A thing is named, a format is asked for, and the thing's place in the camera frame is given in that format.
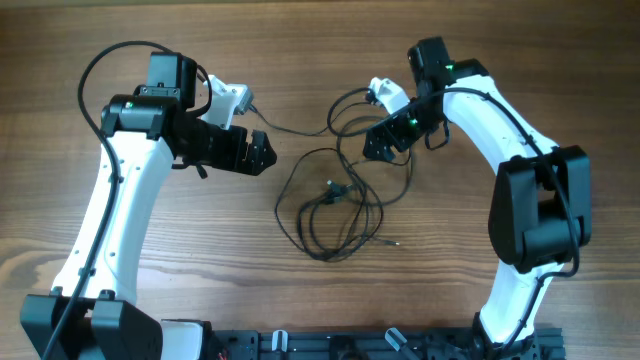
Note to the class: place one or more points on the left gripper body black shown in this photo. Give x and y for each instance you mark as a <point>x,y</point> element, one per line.
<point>248,151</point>

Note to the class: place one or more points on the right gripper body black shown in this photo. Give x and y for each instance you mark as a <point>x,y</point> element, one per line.
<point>386,138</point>

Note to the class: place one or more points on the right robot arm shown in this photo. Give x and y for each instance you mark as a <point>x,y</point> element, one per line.
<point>540,214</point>

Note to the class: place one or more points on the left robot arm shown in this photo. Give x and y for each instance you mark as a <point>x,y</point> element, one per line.
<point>181,117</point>

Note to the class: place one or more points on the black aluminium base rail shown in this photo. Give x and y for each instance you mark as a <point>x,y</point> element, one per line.
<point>345,344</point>

